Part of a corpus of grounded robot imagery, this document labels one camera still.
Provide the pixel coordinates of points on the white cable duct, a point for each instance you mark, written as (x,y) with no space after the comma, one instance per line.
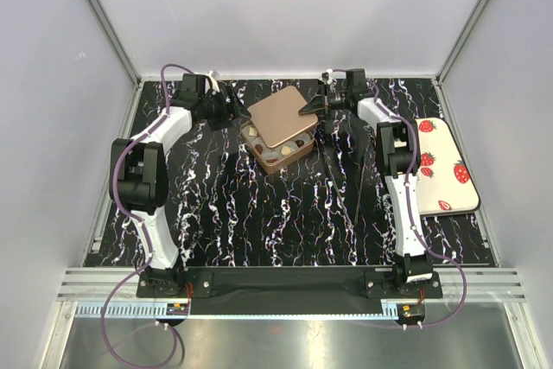
(133,310)

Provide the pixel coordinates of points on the brown tin box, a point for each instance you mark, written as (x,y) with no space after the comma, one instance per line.
(272,160)

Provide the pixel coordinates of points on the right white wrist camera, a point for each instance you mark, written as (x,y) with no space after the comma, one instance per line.
(327,79)

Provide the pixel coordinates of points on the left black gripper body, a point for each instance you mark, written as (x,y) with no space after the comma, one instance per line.
(220,112)

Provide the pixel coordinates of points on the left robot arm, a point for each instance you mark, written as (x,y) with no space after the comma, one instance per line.
(139,175)

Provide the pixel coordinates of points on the brown tin lid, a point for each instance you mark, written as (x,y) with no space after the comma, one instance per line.
(277,117)

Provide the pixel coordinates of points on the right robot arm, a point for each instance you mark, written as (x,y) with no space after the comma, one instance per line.
(398,158)

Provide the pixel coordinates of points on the silver metal tongs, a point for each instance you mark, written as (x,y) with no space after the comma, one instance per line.
(340,188)

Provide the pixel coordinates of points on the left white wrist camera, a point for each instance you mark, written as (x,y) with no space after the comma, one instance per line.
(212,82)

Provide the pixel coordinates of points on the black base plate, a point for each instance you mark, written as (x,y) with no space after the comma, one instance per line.
(280,291)

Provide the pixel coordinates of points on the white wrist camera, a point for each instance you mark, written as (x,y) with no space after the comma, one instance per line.
(327,79)
(212,82)

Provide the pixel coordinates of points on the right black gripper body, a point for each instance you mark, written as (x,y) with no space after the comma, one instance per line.
(332,101)

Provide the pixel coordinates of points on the strawberry pattern tray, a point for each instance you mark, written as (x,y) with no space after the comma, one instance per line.
(444,183)

